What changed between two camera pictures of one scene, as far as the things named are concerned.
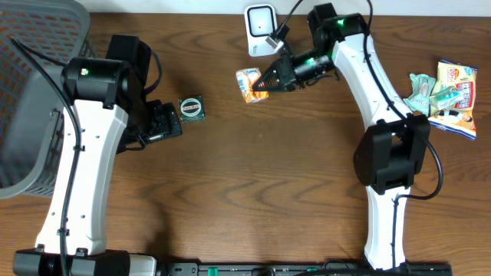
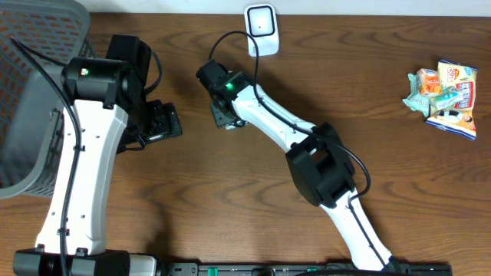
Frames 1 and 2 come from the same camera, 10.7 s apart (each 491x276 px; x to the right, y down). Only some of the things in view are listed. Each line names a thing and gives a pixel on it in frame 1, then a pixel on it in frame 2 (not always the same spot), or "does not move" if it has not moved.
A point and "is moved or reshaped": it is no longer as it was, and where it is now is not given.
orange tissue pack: [246, 77] is moved or reshaped
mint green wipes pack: [418, 100] does not move
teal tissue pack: [446, 98] does not move
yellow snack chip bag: [461, 118] does not move
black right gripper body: [288, 73] → [225, 119]
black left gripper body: [158, 125] does not move
